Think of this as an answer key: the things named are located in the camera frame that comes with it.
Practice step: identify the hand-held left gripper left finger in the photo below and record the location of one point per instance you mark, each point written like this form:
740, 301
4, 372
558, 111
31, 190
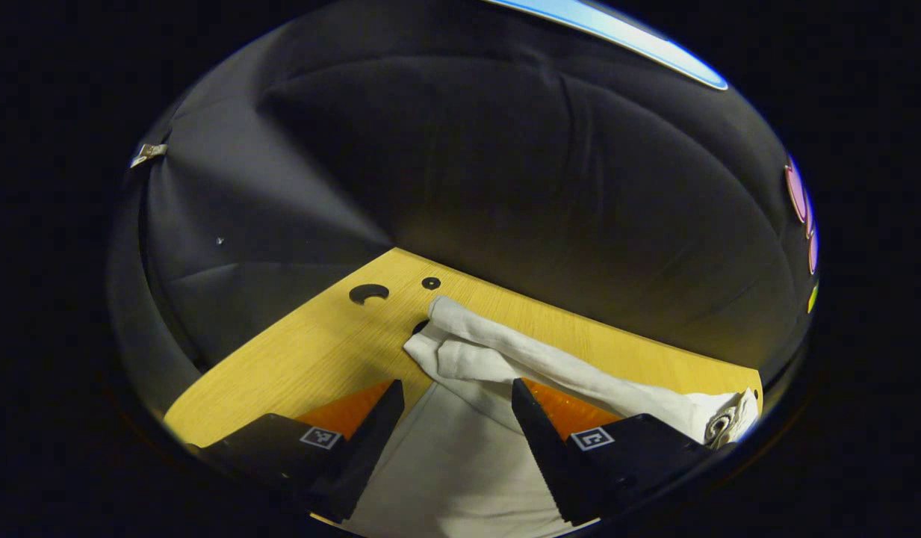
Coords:
359, 456

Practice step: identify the white jeans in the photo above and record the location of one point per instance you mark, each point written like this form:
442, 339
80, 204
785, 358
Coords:
460, 463

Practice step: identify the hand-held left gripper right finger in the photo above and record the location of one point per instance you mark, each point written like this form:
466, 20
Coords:
542, 456

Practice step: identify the silver cloth clip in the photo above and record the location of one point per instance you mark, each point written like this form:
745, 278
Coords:
148, 153

